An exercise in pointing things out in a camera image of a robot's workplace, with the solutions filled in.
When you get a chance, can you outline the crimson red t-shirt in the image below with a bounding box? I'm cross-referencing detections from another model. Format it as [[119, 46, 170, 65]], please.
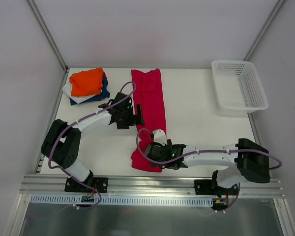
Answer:
[[131, 69, 167, 173]]

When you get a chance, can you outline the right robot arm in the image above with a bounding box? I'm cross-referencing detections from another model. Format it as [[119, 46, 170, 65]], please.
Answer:
[[144, 138, 270, 197]]

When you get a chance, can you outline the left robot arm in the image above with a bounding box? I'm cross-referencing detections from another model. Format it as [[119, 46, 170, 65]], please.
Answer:
[[40, 92, 144, 192]]

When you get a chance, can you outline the folded blue t-shirt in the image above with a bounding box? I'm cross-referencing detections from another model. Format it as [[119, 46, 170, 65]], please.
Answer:
[[69, 74, 110, 106]]

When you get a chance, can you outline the folded orange t-shirt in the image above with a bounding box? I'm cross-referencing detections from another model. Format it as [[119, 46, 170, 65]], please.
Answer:
[[69, 67, 104, 96]]

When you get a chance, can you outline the folded white t-shirt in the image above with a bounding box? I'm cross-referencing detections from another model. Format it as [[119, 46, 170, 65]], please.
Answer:
[[62, 83, 102, 104]]

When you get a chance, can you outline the white plastic basket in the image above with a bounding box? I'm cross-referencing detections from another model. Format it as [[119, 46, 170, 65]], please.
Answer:
[[211, 60, 268, 114]]

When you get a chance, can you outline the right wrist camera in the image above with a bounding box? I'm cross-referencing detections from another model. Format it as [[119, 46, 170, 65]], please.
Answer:
[[152, 129, 167, 146]]

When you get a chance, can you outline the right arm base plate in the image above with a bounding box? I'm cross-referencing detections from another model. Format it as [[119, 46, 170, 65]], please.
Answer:
[[194, 179, 238, 197]]

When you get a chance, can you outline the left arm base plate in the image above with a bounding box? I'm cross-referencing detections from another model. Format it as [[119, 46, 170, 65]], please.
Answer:
[[64, 177, 109, 193]]

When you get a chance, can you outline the white slotted cable duct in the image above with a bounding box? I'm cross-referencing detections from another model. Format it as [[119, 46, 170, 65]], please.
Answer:
[[30, 194, 213, 207]]

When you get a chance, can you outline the left aluminium frame post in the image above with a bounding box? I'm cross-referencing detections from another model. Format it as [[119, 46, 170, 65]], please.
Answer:
[[26, 0, 68, 72]]

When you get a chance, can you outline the aluminium frame post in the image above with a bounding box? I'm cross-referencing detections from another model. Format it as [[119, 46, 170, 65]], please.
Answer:
[[26, 0, 68, 72], [243, 0, 287, 61]]

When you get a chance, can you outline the aluminium mounting rail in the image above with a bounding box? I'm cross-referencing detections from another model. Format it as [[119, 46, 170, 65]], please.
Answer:
[[19, 174, 286, 199]]

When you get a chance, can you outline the right aluminium frame post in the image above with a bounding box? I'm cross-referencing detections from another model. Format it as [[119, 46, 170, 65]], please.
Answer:
[[243, 0, 287, 61]]

